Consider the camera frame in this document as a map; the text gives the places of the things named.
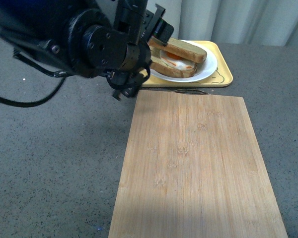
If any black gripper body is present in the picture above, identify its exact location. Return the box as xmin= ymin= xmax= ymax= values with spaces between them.
xmin=106 ymin=0 xmax=175 ymax=101

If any toast slice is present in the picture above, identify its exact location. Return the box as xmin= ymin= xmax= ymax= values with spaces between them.
xmin=150 ymin=57 xmax=197 ymax=78
xmin=148 ymin=38 xmax=208 ymax=63

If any white round plate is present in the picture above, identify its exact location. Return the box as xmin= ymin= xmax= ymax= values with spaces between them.
xmin=151 ymin=40 xmax=218 ymax=83

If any yellow bear tray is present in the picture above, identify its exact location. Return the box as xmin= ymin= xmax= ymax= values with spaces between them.
xmin=143 ymin=44 xmax=233 ymax=87

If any grey curtain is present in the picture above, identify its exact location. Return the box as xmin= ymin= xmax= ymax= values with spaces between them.
xmin=147 ymin=0 xmax=298 ymax=48

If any bamboo cutting board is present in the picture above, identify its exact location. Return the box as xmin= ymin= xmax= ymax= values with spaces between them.
xmin=109 ymin=90 xmax=287 ymax=238

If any fried egg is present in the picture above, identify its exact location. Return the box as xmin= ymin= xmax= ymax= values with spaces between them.
xmin=159 ymin=50 xmax=196 ymax=71

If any black cable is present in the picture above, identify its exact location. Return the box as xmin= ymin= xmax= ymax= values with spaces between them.
xmin=0 ymin=49 xmax=67 ymax=108

